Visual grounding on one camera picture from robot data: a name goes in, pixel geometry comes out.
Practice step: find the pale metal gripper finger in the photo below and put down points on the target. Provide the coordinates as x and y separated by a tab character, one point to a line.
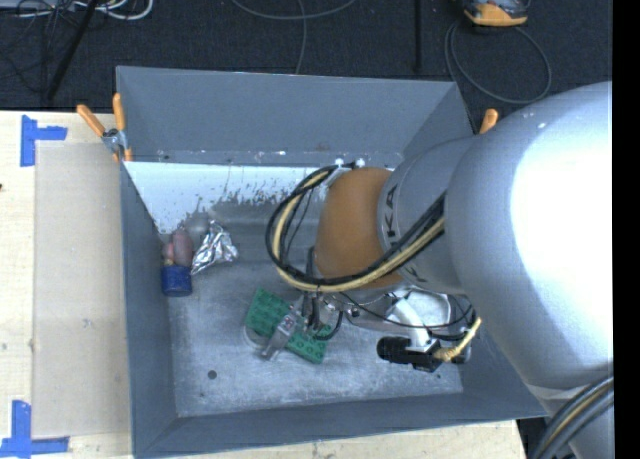
280	337

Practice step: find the dark green flat block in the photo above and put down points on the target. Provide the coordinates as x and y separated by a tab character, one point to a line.
265	314

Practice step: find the grey metal bin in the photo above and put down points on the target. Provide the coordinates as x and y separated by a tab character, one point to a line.
240	367

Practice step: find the crumpled silver foil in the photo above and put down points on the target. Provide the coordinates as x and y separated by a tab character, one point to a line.
215	249

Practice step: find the blue cylinder cup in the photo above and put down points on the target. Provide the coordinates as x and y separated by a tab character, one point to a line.
176	281

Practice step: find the pale brown flat board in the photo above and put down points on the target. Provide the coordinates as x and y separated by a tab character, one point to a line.
75	297

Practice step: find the black cylinder on white bracket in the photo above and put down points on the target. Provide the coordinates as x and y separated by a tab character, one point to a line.
405	351

